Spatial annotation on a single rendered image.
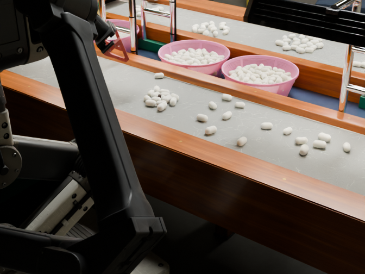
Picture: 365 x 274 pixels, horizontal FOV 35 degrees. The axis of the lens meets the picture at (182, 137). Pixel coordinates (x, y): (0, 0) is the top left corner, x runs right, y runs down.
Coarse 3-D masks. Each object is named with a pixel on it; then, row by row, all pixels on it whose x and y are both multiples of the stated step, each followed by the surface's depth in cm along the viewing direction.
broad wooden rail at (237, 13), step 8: (152, 0) 282; (160, 0) 278; (168, 0) 277; (176, 0) 276; (184, 0) 276; (192, 0) 276; (200, 0) 276; (184, 8) 272; (192, 8) 269; (200, 8) 266; (208, 8) 265; (216, 8) 265; (224, 8) 265; (232, 8) 265; (240, 8) 265; (224, 16) 260; (232, 16) 257; (240, 16) 255
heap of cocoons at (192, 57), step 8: (168, 56) 218; (176, 56) 218; (184, 56) 218; (192, 56) 220; (200, 56) 219; (208, 56) 219; (216, 56) 220; (184, 64) 212; (192, 64) 214; (200, 64) 211; (216, 72) 209
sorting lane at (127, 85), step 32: (32, 64) 213; (128, 96) 188; (192, 96) 188; (192, 128) 169; (224, 128) 169; (256, 128) 169; (320, 128) 169; (288, 160) 153; (320, 160) 153; (352, 160) 153
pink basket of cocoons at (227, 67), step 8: (248, 56) 212; (256, 56) 212; (264, 56) 212; (224, 64) 205; (232, 64) 209; (240, 64) 211; (248, 64) 212; (256, 64) 212; (264, 64) 212; (280, 64) 209; (288, 64) 206; (224, 72) 203; (296, 72) 200; (232, 80) 193; (288, 80) 192; (264, 88) 190; (272, 88) 191; (280, 88) 192; (288, 88) 196
